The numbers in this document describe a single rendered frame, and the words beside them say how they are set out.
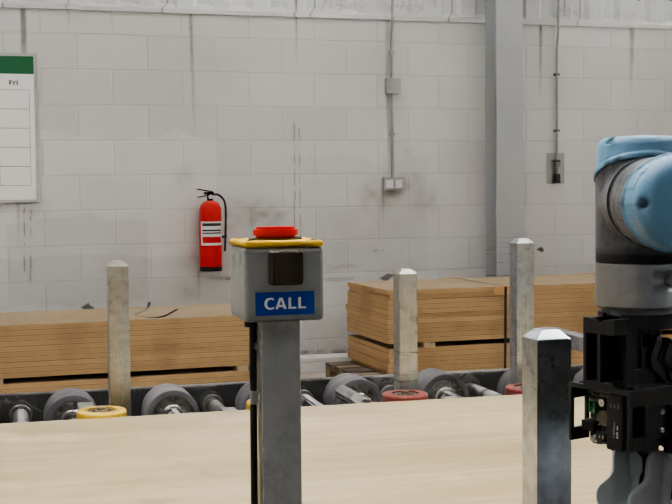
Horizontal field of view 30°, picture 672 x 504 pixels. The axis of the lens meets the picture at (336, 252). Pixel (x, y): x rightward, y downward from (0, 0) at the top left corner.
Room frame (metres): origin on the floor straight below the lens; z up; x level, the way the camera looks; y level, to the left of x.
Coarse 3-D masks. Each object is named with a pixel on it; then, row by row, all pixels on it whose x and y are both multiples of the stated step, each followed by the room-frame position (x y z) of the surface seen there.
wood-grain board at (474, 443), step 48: (0, 432) 1.87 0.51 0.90; (48, 432) 1.87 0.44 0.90; (96, 432) 1.87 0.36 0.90; (144, 432) 1.86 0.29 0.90; (192, 432) 1.86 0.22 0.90; (240, 432) 1.86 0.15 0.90; (336, 432) 1.85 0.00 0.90; (384, 432) 1.85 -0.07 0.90; (432, 432) 1.84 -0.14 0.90; (480, 432) 1.84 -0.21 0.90; (0, 480) 1.56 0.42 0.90; (48, 480) 1.56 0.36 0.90; (96, 480) 1.56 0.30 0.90; (144, 480) 1.55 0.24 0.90; (192, 480) 1.55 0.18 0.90; (240, 480) 1.55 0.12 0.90; (336, 480) 1.54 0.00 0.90; (384, 480) 1.54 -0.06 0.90; (432, 480) 1.54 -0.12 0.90; (480, 480) 1.54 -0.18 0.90; (576, 480) 1.53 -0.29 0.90
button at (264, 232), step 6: (258, 228) 1.10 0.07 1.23; (264, 228) 1.09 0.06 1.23; (270, 228) 1.09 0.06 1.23; (276, 228) 1.09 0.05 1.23; (282, 228) 1.09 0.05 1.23; (288, 228) 1.10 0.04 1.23; (294, 228) 1.10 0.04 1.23; (258, 234) 1.09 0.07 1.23; (264, 234) 1.09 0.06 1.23; (270, 234) 1.09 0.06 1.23; (276, 234) 1.09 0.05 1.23; (282, 234) 1.09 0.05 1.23; (288, 234) 1.09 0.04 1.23; (294, 234) 1.10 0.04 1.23
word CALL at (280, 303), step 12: (264, 300) 1.07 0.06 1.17; (276, 300) 1.07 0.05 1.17; (288, 300) 1.07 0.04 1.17; (300, 300) 1.08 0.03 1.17; (312, 300) 1.08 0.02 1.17; (264, 312) 1.07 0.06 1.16; (276, 312) 1.07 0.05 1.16; (288, 312) 1.07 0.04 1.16; (300, 312) 1.08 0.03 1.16; (312, 312) 1.08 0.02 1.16
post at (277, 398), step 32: (256, 352) 1.10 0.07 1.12; (288, 352) 1.09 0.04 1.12; (256, 384) 1.10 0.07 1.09; (288, 384) 1.09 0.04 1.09; (256, 416) 1.10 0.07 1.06; (288, 416) 1.09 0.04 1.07; (256, 448) 1.10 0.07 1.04; (288, 448) 1.09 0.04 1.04; (256, 480) 1.10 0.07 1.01; (288, 480) 1.09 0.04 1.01
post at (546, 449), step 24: (528, 336) 1.18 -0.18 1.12; (552, 336) 1.16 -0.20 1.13; (528, 360) 1.17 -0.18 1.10; (552, 360) 1.16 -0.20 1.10; (528, 384) 1.17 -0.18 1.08; (552, 384) 1.16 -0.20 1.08; (528, 408) 1.17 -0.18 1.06; (552, 408) 1.16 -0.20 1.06; (528, 432) 1.17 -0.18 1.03; (552, 432) 1.16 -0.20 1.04; (528, 456) 1.17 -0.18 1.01; (552, 456) 1.16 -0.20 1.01; (528, 480) 1.17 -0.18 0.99; (552, 480) 1.16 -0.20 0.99
